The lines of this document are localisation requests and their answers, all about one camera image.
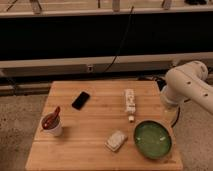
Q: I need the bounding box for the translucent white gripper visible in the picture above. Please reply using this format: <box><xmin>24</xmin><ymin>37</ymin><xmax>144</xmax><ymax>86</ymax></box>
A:
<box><xmin>164</xmin><ymin>104</ymin><xmax>179</xmax><ymax>124</ymax></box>

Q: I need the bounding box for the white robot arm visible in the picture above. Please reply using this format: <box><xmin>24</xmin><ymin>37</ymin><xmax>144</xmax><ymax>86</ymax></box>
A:
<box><xmin>160</xmin><ymin>61</ymin><xmax>213</xmax><ymax>124</ymax></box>

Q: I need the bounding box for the green ceramic bowl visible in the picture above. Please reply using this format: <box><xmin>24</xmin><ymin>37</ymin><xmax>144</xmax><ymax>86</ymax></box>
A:
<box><xmin>133</xmin><ymin>120</ymin><xmax>172</xmax><ymax>160</ymax></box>

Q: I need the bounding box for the black smartphone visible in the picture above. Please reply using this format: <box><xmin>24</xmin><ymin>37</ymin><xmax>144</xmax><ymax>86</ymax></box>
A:
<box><xmin>72</xmin><ymin>92</ymin><xmax>90</xmax><ymax>110</ymax></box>

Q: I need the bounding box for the wooden table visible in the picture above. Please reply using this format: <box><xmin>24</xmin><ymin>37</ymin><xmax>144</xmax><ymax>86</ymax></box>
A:
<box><xmin>26</xmin><ymin>80</ymin><xmax>183</xmax><ymax>171</ymax></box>

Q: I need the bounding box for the red spoon in cup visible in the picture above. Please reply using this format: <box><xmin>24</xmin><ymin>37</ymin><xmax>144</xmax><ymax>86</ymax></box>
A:
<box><xmin>43</xmin><ymin>106</ymin><xmax>60</xmax><ymax>129</ymax></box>

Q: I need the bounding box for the white paper cup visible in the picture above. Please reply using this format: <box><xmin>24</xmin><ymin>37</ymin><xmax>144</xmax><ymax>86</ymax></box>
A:
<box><xmin>41</xmin><ymin>114</ymin><xmax>62</xmax><ymax>137</ymax></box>

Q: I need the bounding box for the black hanging cable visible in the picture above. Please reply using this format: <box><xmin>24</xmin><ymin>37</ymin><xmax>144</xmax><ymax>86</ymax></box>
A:
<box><xmin>101</xmin><ymin>5</ymin><xmax>135</xmax><ymax>74</ymax></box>

